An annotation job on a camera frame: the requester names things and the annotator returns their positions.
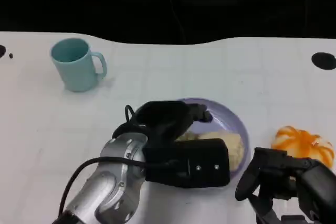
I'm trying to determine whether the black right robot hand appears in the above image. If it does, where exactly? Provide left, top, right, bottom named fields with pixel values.
left=234, top=147, right=336, bottom=224

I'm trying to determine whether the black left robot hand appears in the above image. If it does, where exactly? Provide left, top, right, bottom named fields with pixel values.
left=131, top=100, right=214, bottom=144

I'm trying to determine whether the beige towel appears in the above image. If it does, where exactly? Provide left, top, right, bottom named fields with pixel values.
left=175, top=130, right=245, bottom=172

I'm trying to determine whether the lilac plate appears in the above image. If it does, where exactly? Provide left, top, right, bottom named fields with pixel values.
left=173, top=98, right=250, bottom=184

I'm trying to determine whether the pale green mug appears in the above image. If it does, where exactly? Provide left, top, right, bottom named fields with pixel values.
left=50, top=38, right=108, bottom=92

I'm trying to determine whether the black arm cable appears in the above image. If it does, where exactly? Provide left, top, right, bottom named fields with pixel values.
left=58, top=156, right=171, bottom=218
left=112, top=104, right=149, bottom=138

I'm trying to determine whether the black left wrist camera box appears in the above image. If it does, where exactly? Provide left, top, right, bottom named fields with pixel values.
left=142, top=138, right=231, bottom=188

